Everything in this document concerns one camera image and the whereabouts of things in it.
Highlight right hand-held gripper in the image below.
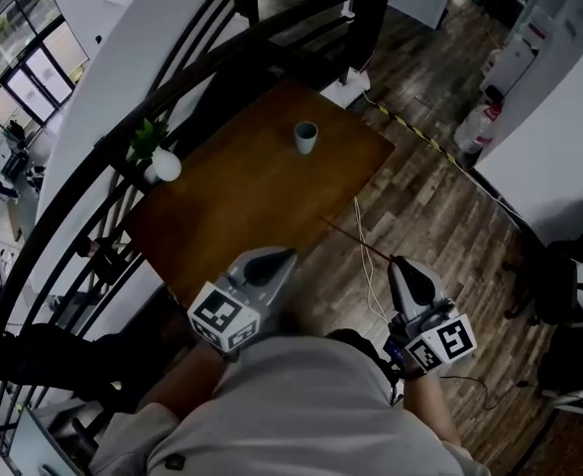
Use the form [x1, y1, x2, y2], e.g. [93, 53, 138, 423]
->
[388, 258, 478, 374]

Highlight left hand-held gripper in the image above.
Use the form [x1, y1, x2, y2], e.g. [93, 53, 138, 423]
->
[186, 246, 297, 354]

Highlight red thin stick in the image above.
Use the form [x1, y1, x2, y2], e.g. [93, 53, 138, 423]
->
[319, 217, 396, 263]

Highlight pale blue cup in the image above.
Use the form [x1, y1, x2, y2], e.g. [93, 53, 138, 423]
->
[293, 121, 319, 156]

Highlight person's left forearm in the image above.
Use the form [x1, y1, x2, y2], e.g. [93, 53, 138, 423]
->
[140, 349, 228, 423]

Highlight person's right forearm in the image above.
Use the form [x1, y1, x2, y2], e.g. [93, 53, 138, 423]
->
[403, 369, 464, 445]

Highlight black device with blue screen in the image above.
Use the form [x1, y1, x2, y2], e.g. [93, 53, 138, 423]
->
[383, 339, 405, 371]

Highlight person's black shoe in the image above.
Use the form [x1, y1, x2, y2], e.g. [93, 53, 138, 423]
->
[323, 328, 372, 361]

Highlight person's grey shirt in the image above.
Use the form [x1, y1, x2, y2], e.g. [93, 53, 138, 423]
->
[90, 334, 494, 476]

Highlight black office chair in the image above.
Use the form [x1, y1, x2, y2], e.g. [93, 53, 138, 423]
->
[536, 337, 583, 418]
[0, 322, 174, 416]
[502, 213, 583, 326]

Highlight white vase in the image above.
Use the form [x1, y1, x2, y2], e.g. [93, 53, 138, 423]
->
[151, 147, 182, 182]

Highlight yellow black floor tape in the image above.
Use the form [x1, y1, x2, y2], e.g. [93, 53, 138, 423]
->
[365, 99, 464, 168]

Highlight clear water jug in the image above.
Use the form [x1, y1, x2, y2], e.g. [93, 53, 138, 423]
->
[453, 101, 504, 156]

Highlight green plant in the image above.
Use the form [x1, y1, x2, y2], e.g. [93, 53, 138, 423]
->
[125, 118, 170, 164]

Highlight white air purifier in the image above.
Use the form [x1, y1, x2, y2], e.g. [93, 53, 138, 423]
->
[489, 35, 540, 93]

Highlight pale grey desk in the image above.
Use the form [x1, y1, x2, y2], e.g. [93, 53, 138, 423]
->
[8, 407, 82, 476]

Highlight black stair railing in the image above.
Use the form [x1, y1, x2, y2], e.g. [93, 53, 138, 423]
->
[0, 0, 397, 465]

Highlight glass entrance doors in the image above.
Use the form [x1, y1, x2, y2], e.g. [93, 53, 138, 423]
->
[0, 0, 90, 128]

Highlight white floor cable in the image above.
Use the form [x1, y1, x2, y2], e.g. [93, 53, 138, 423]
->
[353, 195, 392, 324]

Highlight black floor cable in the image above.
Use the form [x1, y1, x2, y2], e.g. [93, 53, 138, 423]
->
[439, 374, 530, 411]

